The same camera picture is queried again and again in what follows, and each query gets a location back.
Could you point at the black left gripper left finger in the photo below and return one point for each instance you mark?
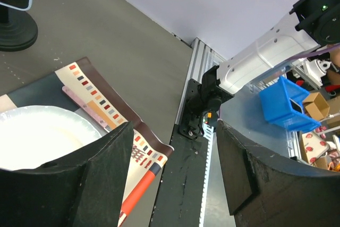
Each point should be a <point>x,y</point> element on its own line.
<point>82,188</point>

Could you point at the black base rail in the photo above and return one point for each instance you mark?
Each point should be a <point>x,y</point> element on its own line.
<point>179,196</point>

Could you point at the strawberry patterned pouch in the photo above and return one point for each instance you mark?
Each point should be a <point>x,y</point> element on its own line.
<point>312,147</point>

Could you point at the white paper plate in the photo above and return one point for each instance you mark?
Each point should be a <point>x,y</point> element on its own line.
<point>34,135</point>

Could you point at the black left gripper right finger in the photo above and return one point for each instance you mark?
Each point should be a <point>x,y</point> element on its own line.
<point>264,188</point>

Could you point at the blue plastic storage bin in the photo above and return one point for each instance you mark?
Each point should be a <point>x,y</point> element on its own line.
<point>282,105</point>

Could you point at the brown cardboard box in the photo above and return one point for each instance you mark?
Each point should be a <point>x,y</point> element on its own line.
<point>316,107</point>

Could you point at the grey slotted cable duct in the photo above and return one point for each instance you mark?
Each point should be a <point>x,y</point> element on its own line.
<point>209,135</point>

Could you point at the colourful patterned placemat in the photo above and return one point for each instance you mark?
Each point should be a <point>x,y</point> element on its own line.
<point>79,88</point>

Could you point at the black phone stand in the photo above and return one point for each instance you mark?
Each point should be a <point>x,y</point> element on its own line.
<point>19,30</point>

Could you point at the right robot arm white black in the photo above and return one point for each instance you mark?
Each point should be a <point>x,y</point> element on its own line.
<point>309,29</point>

